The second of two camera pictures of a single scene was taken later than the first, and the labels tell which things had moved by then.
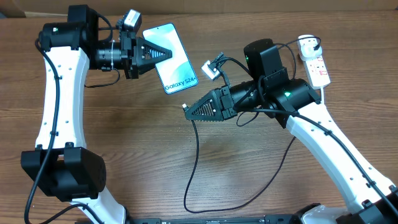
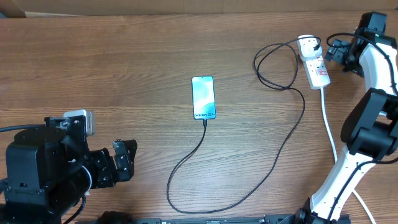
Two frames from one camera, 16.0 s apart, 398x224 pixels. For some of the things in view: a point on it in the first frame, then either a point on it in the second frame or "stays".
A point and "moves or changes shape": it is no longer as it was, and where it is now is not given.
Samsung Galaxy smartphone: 176,73 moves or changes shape
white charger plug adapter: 310,46 stays
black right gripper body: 228,101 to 343,55
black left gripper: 142,47 to 110,175
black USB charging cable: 185,106 to 280,153
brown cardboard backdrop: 114,7 stays
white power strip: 317,73 stays
